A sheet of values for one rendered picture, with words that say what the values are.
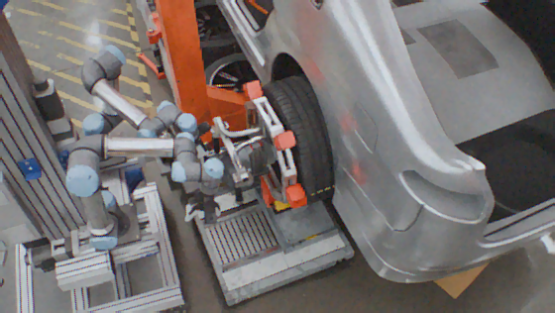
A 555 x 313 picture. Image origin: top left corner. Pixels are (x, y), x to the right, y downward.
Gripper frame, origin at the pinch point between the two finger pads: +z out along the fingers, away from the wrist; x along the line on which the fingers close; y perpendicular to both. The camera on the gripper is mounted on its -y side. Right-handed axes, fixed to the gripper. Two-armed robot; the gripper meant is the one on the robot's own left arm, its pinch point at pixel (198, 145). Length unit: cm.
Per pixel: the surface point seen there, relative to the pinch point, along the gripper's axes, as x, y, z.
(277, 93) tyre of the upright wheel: 13.3, -41.4, -17.9
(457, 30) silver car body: 49, -160, 12
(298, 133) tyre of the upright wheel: 35, -33, -21
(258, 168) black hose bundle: 31.9, -9.7, -11.7
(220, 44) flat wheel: -79, -81, 90
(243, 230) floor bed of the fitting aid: 33, 5, 85
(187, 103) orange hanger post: -29.6, -15.9, 20.4
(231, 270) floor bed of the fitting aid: 47, 28, 73
